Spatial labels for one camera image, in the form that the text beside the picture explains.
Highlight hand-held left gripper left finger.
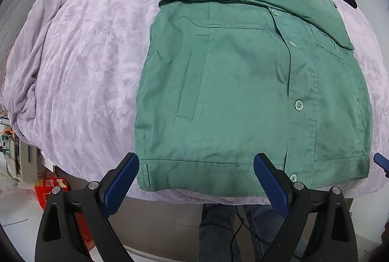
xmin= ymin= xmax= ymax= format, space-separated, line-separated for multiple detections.
xmin=35 ymin=152 xmax=140 ymax=262

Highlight black cable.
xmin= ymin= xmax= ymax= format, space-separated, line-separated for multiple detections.
xmin=229 ymin=206 xmax=254 ymax=262

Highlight red basket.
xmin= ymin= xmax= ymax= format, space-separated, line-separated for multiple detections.
xmin=34 ymin=177 xmax=92 ymax=250

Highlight green work jacket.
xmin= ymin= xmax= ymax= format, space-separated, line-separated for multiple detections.
xmin=134 ymin=0 xmax=374 ymax=197

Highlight person's blue jeans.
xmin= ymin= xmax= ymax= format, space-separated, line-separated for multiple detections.
xmin=197 ymin=203 xmax=286 ymax=262

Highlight lavender plush blanket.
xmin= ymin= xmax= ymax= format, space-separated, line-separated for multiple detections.
xmin=0 ymin=0 xmax=389 ymax=205

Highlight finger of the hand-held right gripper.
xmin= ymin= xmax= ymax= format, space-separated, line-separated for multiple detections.
xmin=374 ymin=153 xmax=389 ymax=179

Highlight grey quilted headboard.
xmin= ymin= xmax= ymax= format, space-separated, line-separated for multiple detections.
xmin=0 ymin=0 xmax=61 ymax=74

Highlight white cabinet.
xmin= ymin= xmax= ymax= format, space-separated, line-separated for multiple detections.
xmin=0 ymin=116 xmax=41 ymax=184

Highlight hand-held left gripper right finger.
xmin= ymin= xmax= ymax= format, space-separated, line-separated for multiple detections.
xmin=254 ymin=153 xmax=358 ymax=262

